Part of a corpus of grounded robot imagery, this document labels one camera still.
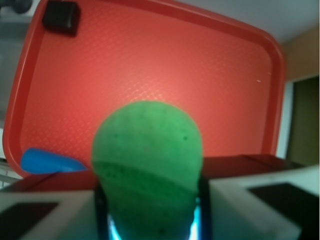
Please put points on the red plastic tray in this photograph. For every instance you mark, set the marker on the red plastic tray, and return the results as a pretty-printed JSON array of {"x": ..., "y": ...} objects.
[{"x": 227, "y": 75}]

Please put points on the blue toy bottle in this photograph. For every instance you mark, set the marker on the blue toy bottle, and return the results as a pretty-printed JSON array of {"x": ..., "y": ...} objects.
[{"x": 37, "y": 161}]

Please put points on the dark grey clamp mount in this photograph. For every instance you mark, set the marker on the dark grey clamp mount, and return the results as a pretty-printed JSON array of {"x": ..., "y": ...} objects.
[{"x": 18, "y": 6}]

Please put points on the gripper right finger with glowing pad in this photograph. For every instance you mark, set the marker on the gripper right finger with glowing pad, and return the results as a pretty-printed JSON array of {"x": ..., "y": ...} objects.
[{"x": 257, "y": 197}]

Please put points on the black cube block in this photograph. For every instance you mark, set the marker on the black cube block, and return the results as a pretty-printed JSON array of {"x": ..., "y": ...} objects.
[{"x": 62, "y": 17}]

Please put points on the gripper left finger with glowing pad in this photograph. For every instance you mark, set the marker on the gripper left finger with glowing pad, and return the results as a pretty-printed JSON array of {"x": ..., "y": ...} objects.
[{"x": 54, "y": 206}]

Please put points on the green foam ball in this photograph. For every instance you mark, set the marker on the green foam ball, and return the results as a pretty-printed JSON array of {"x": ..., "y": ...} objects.
[{"x": 148, "y": 157}]

